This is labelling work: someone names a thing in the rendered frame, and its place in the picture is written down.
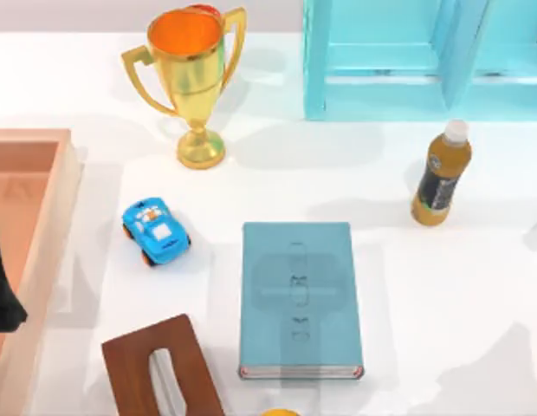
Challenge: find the brown wooden tissue box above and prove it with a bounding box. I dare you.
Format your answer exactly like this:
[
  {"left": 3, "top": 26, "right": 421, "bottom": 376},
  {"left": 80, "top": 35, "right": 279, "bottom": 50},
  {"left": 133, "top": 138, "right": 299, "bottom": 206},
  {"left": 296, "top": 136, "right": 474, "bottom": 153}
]
[{"left": 100, "top": 313, "right": 226, "bottom": 416}]

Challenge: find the light blue rack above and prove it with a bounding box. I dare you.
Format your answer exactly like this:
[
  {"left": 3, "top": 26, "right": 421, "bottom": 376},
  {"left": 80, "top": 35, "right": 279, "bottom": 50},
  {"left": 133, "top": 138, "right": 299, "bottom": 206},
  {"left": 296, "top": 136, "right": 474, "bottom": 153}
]
[{"left": 301, "top": 0, "right": 537, "bottom": 123}]

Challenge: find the shallow salmon-coloured box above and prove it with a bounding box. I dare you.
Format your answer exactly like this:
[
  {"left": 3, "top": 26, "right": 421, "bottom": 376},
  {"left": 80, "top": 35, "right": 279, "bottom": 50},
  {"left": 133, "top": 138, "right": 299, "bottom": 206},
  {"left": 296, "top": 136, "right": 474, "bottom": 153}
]
[{"left": 0, "top": 128, "right": 83, "bottom": 416}]

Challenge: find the gold trophy cup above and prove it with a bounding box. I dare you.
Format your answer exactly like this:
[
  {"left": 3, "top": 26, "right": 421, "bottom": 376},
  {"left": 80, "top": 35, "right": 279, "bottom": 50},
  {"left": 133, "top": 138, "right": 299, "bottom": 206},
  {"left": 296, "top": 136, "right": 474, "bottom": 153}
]
[{"left": 120, "top": 3, "right": 248, "bottom": 171}]

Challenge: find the teal hardcover book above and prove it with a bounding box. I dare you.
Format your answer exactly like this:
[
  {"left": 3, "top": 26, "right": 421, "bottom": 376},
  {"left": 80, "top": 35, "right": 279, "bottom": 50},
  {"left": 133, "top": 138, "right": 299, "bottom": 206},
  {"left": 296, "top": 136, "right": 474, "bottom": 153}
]
[{"left": 238, "top": 221, "right": 366, "bottom": 382}]

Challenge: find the blue toy car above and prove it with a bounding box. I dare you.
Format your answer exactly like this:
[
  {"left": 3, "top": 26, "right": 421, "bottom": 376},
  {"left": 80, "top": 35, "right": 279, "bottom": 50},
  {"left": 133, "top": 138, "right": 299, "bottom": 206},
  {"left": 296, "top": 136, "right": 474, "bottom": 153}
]
[{"left": 121, "top": 196, "right": 192, "bottom": 268}]

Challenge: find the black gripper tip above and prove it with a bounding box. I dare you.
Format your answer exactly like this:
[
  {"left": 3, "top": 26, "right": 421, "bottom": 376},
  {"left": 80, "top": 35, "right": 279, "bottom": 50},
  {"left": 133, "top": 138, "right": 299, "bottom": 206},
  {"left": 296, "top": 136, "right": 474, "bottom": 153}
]
[{"left": 0, "top": 221, "right": 29, "bottom": 335}]

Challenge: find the amber bottle with white cap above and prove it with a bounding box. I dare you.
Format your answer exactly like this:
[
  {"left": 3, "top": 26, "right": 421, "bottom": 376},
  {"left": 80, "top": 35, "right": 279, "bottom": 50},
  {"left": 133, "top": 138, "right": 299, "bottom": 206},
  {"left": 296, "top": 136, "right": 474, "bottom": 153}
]
[{"left": 410, "top": 119, "right": 473, "bottom": 228}]

